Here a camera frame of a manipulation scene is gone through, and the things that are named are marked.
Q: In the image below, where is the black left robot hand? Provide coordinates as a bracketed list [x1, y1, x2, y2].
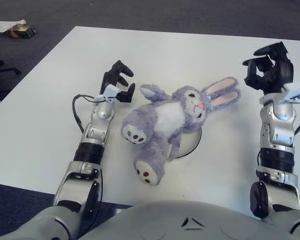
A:
[99, 59, 136, 104]

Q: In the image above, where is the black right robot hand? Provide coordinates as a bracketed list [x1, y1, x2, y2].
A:
[242, 41, 295, 95]

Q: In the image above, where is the purple plush bunny doll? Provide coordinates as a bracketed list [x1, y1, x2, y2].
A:
[120, 76, 242, 186]

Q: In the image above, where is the white plate black rim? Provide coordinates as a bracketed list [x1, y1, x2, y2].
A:
[174, 126, 203, 159]

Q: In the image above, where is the black office chair base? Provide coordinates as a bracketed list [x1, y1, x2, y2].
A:
[0, 58, 22, 77]

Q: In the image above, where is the grey robot torso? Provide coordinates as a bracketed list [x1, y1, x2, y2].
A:
[77, 199, 300, 240]

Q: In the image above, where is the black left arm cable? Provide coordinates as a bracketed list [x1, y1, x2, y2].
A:
[71, 93, 103, 133]

